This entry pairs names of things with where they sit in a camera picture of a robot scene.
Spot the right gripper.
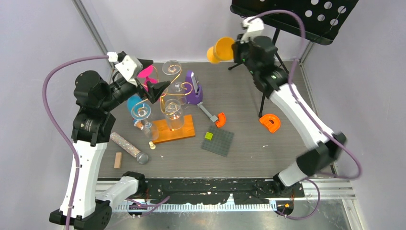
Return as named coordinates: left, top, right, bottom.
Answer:
left=231, top=33, right=259, bottom=77

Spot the magenta plastic goblet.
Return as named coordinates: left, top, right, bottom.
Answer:
left=137, top=65, right=158, bottom=91

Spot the blue plastic goblet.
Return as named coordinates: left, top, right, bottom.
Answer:
left=127, top=94, right=144, bottom=117

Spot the clear wine glass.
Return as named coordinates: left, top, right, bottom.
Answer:
left=133, top=103, right=159, bottom=141

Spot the orange plastic goblet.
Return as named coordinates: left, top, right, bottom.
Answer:
left=206, top=37, right=234, bottom=64

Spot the gold wire glass rack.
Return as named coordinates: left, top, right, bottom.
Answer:
left=131, top=60, right=196, bottom=144

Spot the clear champagne flute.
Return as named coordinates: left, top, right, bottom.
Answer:
left=162, top=60, right=186, bottom=106

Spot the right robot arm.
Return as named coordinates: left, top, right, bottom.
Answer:
left=231, top=34, right=347, bottom=197

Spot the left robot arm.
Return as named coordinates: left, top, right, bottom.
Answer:
left=49, top=54, right=169, bottom=230

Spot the purple metronome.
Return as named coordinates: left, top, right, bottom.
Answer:
left=185, top=70, right=203, bottom=105

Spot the small clown figurine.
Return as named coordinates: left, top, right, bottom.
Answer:
left=134, top=120, right=144, bottom=130

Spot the orange curved track piece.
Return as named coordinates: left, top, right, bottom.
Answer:
left=259, top=114, right=281, bottom=133

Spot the black music stand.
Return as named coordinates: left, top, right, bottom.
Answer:
left=228, top=0, right=360, bottom=118

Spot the cream chess pawn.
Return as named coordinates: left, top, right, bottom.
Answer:
left=148, top=141, right=156, bottom=150

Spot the small orange curved piece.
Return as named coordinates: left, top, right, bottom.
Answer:
left=215, top=113, right=226, bottom=128

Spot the grey plastic bar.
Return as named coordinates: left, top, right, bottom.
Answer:
left=197, top=102, right=218, bottom=123

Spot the glitter tube with cap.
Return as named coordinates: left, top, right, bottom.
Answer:
left=110, top=132, right=149, bottom=164

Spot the green lego brick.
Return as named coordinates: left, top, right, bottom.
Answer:
left=204, top=132, right=213, bottom=140

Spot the small wooden block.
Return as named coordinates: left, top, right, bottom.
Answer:
left=113, top=152, right=123, bottom=169

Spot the grey lego baseplate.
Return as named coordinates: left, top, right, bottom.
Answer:
left=201, top=126, right=235, bottom=157

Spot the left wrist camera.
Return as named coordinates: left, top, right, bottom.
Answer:
left=107, top=52, right=143, bottom=86

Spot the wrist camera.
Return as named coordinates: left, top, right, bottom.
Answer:
left=240, top=17, right=264, bottom=44
left=107, top=52, right=143, bottom=86

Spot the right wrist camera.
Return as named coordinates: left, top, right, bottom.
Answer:
left=240, top=17, right=264, bottom=44

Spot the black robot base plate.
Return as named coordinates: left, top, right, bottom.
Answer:
left=130, top=178, right=305, bottom=205

